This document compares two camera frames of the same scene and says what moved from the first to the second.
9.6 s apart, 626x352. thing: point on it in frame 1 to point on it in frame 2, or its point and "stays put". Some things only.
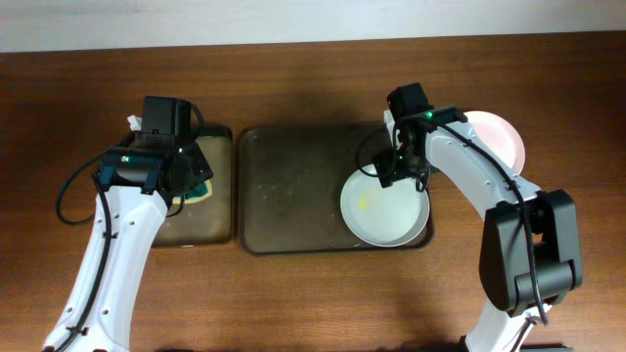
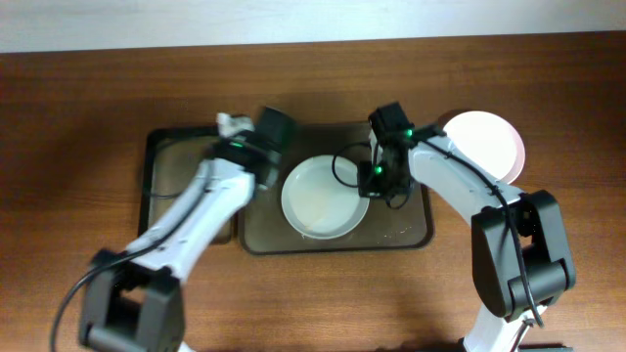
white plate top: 501,135 stays put
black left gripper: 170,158 to 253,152
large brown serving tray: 290,183 stays put
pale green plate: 388,216 to 321,198
